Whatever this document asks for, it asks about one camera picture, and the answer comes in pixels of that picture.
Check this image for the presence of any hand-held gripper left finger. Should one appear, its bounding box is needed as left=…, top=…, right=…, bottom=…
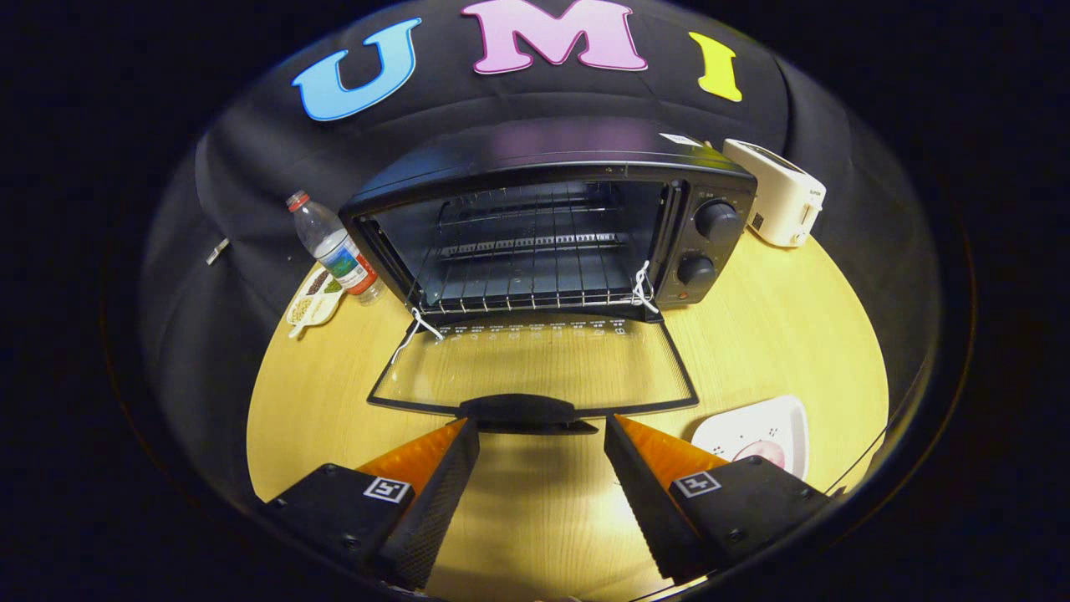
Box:
left=266, top=416, right=480, bottom=590

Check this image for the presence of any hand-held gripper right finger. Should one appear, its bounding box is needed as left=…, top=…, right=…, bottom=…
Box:
left=604, top=413, right=833, bottom=584

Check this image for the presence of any pink meat slice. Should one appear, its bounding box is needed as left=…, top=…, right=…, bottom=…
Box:
left=731, top=441, right=787, bottom=471

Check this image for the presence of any white square plate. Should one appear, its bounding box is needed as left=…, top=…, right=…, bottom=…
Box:
left=690, top=395, right=810, bottom=482

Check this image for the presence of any black toaster oven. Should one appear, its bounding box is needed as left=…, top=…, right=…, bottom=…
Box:
left=339, top=117, right=759, bottom=436

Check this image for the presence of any white bread toaster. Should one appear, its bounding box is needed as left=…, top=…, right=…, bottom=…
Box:
left=723, top=138, right=827, bottom=248

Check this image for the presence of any white divided snack dish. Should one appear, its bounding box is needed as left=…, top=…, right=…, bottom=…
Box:
left=286, top=263, right=345, bottom=339

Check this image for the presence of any clear plastic water bottle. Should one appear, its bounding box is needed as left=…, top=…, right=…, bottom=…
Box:
left=286, top=190, right=385, bottom=306

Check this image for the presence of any black backdrop cloth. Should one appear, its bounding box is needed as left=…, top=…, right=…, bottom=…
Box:
left=138, top=0, right=941, bottom=503

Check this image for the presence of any white string tie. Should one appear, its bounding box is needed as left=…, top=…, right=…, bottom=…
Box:
left=391, top=308, right=446, bottom=365
left=631, top=261, right=657, bottom=314

